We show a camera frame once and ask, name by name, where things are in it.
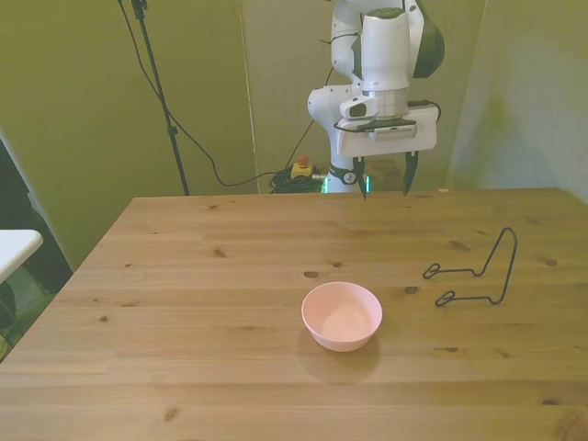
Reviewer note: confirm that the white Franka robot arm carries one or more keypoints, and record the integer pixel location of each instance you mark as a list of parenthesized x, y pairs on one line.
[(383, 55)]

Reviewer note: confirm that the white side table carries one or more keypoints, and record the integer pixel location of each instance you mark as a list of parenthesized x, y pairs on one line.
[(16, 248)]

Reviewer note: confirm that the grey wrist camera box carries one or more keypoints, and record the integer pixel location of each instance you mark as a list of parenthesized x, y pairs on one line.
[(395, 132)]

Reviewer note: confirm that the black tripod stand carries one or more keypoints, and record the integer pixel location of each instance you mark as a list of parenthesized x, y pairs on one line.
[(173, 131)]

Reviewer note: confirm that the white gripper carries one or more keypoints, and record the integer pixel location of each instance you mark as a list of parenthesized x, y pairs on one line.
[(404, 144)]

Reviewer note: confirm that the yellow emergency stop button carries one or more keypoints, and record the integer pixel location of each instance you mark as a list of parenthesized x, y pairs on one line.
[(303, 171)]

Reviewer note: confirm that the pink plastic bowl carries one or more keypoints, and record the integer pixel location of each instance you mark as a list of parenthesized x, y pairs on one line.
[(342, 317)]

